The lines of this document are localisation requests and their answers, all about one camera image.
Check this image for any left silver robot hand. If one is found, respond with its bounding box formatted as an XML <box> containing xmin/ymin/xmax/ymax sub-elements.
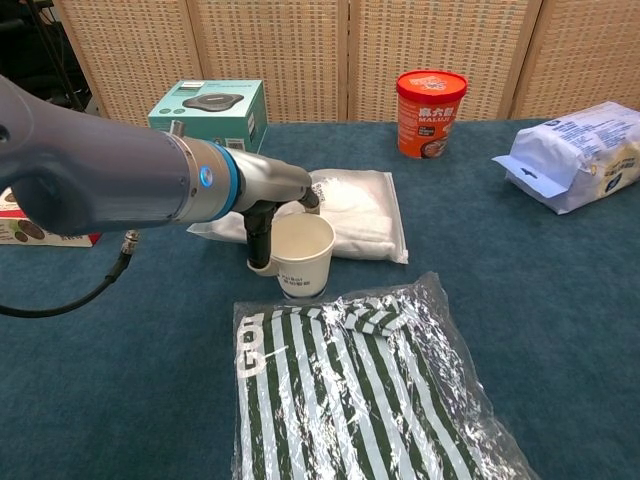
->
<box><xmin>234</xmin><ymin>148</ymin><xmax>324</xmax><ymax>279</ymax></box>

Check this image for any small white paper cup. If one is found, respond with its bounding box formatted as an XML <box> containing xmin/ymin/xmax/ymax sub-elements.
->
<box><xmin>269</xmin><ymin>213</ymin><xmax>337</xmax><ymax>301</ymax></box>

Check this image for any teal speakerphone box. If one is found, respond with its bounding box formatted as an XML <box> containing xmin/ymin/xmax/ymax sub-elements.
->
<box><xmin>147</xmin><ymin>78</ymin><xmax>268</xmax><ymax>161</ymax></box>

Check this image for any red green snack box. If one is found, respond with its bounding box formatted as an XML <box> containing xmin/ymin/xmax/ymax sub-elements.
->
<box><xmin>0</xmin><ymin>187</ymin><xmax>101</xmax><ymax>249</ymax></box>

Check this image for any white garment in frosted bag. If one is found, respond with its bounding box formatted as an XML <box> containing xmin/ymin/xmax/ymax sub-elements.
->
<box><xmin>187</xmin><ymin>168</ymin><xmax>410</xmax><ymax>265</ymax></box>

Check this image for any woven rattan folding screen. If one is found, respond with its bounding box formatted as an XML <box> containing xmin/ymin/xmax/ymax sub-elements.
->
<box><xmin>52</xmin><ymin>0</ymin><xmax>640</xmax><ymax>129</ymax></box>

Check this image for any orange instant noodle tub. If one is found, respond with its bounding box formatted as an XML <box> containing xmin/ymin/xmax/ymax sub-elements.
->
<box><xmin>395</xmin><ymin>69</ymin><xmax>470</xmax><ymax>160</ymax></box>

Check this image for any black tripod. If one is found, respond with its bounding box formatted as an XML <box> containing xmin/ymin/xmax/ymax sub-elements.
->
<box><xmin>27</xmin><ymin>0</ymin><xmax>94</xmax><ymax>117</ymax></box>

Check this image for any striped shirt in clear bag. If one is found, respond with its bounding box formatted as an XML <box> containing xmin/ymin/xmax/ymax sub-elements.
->
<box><xmin>230</xmin><ymin>271</ymin><xmax>539</xmax><ymax>480</ymax></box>

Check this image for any blue felt table cover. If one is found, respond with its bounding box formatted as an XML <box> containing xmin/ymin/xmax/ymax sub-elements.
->
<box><xmin>0</xmin><ymin>118</ymin><xmax>640</xmax><ymax>480</ymax></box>

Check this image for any white wet wipes pack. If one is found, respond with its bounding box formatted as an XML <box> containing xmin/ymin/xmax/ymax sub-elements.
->
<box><xmin>491</xmin><ymin>101</ymin><xmax>640</xmax><ymax>216</ymax></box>

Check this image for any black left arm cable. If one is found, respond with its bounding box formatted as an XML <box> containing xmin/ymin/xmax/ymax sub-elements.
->
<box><xmin>0</xmin><ymin>229</ymin><xmax>141</xmax><ymax>317</ymax></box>

